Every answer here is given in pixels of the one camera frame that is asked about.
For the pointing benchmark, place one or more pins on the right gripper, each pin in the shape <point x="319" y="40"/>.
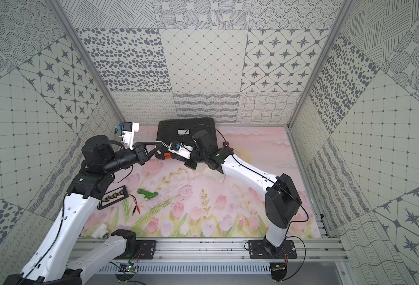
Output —
<point x="192" y="165"/>

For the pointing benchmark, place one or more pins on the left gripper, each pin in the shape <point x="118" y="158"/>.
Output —
<point x="141" y="154"/>

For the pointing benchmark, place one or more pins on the beige cloth soil bag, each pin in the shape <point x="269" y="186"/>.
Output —
<point x="197" y="163"/>

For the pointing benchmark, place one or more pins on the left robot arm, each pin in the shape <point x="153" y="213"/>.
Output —
<point x="50" y="265"/>

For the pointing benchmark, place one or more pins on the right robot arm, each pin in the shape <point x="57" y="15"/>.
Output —
<point x="282" y="201"/>

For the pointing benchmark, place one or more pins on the black plastic tool case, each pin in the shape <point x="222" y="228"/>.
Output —
<point x="182" y="130"/>

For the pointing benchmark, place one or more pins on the green plastic nozzle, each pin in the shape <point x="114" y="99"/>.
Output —
<point x="147" y="194"/>

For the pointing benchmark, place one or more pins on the red and black clip leads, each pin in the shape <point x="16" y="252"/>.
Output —
<point x="136" y="206"/>

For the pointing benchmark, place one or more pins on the black tray with brass parts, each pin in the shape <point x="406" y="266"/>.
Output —
<point x="113" y="197"/>

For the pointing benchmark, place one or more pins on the white plastic fitting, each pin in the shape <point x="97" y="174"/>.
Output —
<point x="101" y="232"/>

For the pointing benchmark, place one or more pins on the green circuit board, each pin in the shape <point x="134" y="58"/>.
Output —
<point x="129" y="268"/>

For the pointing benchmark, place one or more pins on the right black controller box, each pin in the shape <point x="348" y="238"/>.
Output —
<point x="278" y="271"/>

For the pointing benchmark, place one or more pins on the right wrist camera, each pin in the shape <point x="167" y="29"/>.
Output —
<point x="180" y="149"/>

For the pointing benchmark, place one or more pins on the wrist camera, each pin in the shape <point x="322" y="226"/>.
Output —
<point x="127" y="132"/>
<point x="180" y="149"/>

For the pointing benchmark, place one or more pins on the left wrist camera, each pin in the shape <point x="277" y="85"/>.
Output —
<point x="127" y="132"/>

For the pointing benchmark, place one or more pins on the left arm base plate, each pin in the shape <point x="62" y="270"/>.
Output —
<point x="142" y="250"/>

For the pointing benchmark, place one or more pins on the aluminium mounting rail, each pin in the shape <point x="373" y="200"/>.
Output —
<point x="235" y="250"/>

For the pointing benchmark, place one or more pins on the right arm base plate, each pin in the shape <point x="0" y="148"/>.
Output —
<point x="263" y="250"/>

